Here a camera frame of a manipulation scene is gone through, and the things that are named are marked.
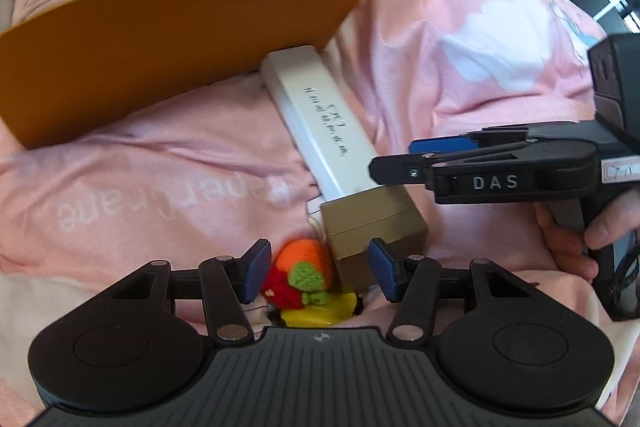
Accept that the person's right hand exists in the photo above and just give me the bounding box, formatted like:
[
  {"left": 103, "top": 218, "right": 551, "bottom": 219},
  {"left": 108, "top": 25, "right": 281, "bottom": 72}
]
[{"left": 534, "top": 192, "right": 640, "bottom": 282}]

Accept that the crocheted fruit toy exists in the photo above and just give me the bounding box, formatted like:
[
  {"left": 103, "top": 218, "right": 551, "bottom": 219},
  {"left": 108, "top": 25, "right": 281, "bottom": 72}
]
[{"left": 261, "top": 239, "right": 335, "bottom": 310}]

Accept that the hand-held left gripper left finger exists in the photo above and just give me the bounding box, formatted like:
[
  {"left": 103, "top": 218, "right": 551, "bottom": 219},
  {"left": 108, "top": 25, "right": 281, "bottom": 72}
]
[{"left": 107, "top": 238, "right": 273, "bottom": 344}]

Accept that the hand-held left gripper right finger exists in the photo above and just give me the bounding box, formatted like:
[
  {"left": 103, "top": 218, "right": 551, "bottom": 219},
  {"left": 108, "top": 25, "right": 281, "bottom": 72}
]
[{"left": 369, "top": 237, "right": 538, "bottom": 343}]

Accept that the orange cardboard box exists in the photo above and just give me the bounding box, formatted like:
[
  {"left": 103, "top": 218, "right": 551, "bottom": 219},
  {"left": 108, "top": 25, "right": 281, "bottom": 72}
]
[{"left": 0, "top": 0, "right": 382, "bottom": 151}]

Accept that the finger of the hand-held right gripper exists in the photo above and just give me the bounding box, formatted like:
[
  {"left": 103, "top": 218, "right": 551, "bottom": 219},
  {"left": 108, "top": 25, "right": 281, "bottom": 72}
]
[
  {"left": 407, "top": 127, "right": 531, "bottom": 156},
  {"left": 369, "top": 152, "right": 521, "bottom": 185}
]

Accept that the yellow plastic toy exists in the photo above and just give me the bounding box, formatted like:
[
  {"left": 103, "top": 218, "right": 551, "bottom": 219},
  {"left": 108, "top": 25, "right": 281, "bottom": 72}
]
[{"left": 272, "top": 292, "right": 363, "bottom": 328}]

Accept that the pink printed blanket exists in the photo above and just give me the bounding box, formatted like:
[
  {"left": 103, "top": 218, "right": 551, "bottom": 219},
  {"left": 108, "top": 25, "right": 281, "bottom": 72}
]
[{"left": 0, "top": 0, "right": 640, "bottom": 427}]

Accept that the gold cardboard box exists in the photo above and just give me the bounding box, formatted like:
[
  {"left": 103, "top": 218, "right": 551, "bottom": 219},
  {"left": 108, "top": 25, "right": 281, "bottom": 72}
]
[{"left": 319, "top": 184, "right": 430, "bottom": 294}]

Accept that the long white box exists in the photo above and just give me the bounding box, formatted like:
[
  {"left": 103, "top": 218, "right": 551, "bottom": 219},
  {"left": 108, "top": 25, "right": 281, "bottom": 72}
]
[{"left": 259, "top": 46, "right": 401, "bottom": 202}]

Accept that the black cable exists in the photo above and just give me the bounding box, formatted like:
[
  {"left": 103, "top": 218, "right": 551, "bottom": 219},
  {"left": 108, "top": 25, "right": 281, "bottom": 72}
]
[{"left": 610, "top": 247, "right": 640, "bottom": 323}]

